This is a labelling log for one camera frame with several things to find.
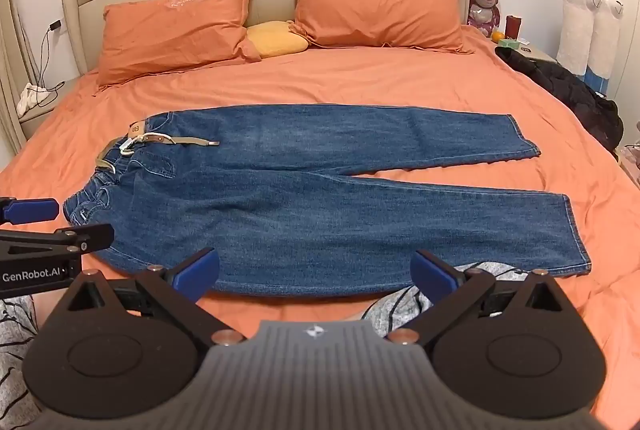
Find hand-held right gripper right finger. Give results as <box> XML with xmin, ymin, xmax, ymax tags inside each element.
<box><xmin>385</xmin><ymin>250</ymin><xmax>581</xmax><ymax>352</ymax></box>

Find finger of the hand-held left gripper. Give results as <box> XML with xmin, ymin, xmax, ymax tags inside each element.
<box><xmin>52</xmin><ymin>223</ymin><xmax>116</xmax><ymax>257</ymax></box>
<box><xmin>0</xmin><ymin>197</ymin><xmax>61</xmax><ymax>227</ymax></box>

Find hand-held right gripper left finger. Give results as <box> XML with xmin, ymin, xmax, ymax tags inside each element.
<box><xmin>50</xmin><ymin>247</ymin><xmax>246</xmax><ymax>353</ymax></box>

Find blue denim pants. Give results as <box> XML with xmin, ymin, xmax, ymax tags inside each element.
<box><xmin>62</xmin><ymin>105</ymin><xmax>594</xmax><ymax>299</ymax></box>

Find grey striped clothing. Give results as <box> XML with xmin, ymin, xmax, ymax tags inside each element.
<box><xmin>361</xmin><ymin>260</ymin><xmax>532</xmax><ymax>339</ymax></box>

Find white black-patterned clothing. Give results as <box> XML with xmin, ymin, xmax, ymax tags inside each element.
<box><xmin>0</xmin><ymin>296</ymin><xmax>52</xmax><ymax>430</ymax></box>

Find beige bedside table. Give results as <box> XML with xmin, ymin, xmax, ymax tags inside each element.
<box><xmin>16</xmin><ymin>75</ymin><xmax>83</xmax><ymax>143</ymax></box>

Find white crumpled cloth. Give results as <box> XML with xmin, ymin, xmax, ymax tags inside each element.
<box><xmin>16</xmin><ymin>82</ymin><xmax>54</xmax><ymax>117</ymax></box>

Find beige webbing belt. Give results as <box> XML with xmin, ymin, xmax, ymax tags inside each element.
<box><xmin>97</xmin><ymin>120</ymin><xmax>221</xmax><ymax>176</ymax></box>

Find bed with orange sheet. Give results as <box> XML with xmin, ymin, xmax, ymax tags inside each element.
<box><xmin>0</xmin><ymin>24</ymin><xmax>640</xmax><ymax>413</ymax></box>

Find orange embroidered pillow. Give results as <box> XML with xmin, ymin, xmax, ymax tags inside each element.
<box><xmin>95</xmin><ymin>0</ymin><xmax>262</xmax><ymax>89</ymax></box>
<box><xmin>283</xmin><ymin>0</ymin><xmax>474</xmax><ymax>55</ymax></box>

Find black quilted jacket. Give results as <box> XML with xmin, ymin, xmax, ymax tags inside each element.
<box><xmin>495</xmin><ymin>45</ymin><xmax>625</xmax><ymax>157</ymax></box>

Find yellow cushion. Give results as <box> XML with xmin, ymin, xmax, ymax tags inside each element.
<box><xmin>245</xmin><ymin>20</ymin><xmax>310</xmax><ymax>59</ymax></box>

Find pink plush bear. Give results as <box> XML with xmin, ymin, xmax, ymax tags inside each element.
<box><xmin>467</xmin><ymin>0</ymin><xmax>502</xmax><ymax>37</ymax></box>

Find white alpaca plush toy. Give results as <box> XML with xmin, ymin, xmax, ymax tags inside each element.
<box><xmin>585</xmin><ymin>0</ymin><xmax>625</xmax><ymax>97</ymax></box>
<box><xmin>556</xmin><ymin>0</ymin><xmax>604</xmax><ymax>79</ymax></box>

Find black charging cable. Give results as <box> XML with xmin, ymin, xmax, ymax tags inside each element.
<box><xmin>31</xmin><ymin>27</ymin><xmax>67</xmax><ymax>107</ymax></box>

